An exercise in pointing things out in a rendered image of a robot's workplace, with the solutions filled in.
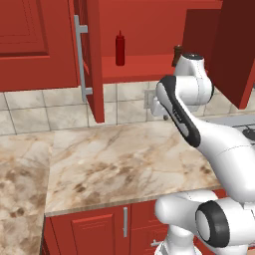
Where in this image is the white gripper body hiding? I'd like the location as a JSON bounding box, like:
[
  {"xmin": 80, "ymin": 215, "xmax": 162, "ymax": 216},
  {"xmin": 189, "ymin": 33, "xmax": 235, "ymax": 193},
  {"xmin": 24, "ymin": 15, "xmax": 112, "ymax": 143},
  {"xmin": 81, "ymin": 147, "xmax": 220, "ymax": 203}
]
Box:
[{"xmin": 150, "ymin": 96, "xmax": 169, "ymax": 118}]

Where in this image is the dark red open cabinet door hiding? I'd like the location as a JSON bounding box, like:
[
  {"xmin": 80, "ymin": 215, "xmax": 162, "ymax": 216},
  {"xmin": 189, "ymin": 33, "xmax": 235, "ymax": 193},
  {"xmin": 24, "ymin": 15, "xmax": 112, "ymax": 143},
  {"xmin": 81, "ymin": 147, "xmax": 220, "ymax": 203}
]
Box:
[{"xmin": 206, "ymin": 0, "xmax": 255, "ymax": 111}]

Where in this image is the red base cabinet door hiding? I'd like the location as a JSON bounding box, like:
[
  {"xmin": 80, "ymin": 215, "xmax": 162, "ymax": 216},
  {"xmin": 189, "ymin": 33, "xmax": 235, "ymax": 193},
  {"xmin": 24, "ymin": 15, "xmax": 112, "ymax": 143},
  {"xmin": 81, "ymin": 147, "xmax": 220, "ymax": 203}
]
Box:
[
  {"xmin": 49, "ymin": 204, "xmax": 131, "ymax": 255},
  {"xmin": 129, "ymin": 199, "xmax": 171, "ymax": 255}
]

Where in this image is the dark brown condiment bottle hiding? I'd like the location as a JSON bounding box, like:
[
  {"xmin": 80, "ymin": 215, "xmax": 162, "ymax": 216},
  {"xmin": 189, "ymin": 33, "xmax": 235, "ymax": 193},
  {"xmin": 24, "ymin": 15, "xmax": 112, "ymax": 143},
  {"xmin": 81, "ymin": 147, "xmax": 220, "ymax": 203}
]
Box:
[{"xmin": 171, "ymin": 44, "xmax": 184, "ymax": 68}]

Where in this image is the red ketchup bottle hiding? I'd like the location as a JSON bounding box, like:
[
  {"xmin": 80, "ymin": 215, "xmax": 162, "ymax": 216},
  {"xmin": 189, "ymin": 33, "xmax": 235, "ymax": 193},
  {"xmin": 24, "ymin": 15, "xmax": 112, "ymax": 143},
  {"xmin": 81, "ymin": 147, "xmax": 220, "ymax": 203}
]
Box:
[{"xmin": 115, "ymin": 30, "xmax": 127, "ymax": 67}]

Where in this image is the grey hob with black burners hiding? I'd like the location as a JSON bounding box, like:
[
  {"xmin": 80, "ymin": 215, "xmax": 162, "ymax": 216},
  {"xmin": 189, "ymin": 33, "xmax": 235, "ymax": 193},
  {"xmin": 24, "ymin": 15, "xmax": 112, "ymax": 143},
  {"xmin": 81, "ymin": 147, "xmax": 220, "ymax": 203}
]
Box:
[{"xmin": 200, "ymin": 114, "xmax": 255, "ymax": 145}]

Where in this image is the grey wall outlet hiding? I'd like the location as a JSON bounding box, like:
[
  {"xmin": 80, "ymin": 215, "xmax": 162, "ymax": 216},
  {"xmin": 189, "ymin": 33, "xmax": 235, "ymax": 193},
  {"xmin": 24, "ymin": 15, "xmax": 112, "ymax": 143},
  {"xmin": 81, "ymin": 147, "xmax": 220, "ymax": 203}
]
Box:
[{"xmin": 143, "ymin": 90, "xmax": 157, "ymax": 110}]

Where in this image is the red wall cabinet body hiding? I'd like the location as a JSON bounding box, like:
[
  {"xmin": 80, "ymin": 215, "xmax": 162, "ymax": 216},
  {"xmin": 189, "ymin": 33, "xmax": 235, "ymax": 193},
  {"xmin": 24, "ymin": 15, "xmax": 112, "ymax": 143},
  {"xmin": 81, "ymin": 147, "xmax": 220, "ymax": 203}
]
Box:
[{"xmin": 98, "ymin": 0, "xmax": 224, "ymax": 85}]

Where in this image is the grey bar door handle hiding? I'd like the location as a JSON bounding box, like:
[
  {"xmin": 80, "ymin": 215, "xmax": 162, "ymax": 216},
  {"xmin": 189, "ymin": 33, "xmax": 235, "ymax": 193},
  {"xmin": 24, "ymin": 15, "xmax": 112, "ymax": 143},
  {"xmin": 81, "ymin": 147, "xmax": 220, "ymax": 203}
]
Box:
[{"xmin": 73, "ymin": 14, "xmax": 95, "ymax": 103}]

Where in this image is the grey base cabinet handle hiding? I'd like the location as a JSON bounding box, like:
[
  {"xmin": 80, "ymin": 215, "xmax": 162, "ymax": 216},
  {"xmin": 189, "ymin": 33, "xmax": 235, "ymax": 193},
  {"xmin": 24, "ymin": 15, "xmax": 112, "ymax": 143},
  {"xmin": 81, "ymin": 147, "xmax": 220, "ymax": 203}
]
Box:
[
  {"xmin": 149, "ymin": 239, "xmax": 164, "ymax": 249},
  {"xmin": 123, "ymin": 206, "xmax": 129, "ymax": 239}
]

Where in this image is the red closed wall cabinet door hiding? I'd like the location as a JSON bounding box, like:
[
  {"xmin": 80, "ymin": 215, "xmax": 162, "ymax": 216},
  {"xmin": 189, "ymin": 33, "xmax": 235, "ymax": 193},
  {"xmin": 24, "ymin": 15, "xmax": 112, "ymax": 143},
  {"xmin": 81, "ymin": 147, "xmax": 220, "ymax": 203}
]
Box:
[{"xmin": 0, "ymin": 0, "xmax": 80, "ymax": 93}]

